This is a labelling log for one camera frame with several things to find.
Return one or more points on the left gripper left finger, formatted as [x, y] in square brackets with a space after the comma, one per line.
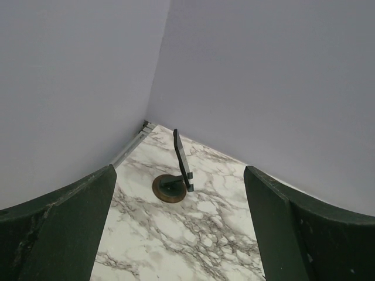
[56, 236]

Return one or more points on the black phone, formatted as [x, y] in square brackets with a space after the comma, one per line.
[187, 175]

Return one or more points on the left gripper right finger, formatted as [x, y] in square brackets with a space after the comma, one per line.
[302, 238]

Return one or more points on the round wooden base stand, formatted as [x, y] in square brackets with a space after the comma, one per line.
[169, 188]

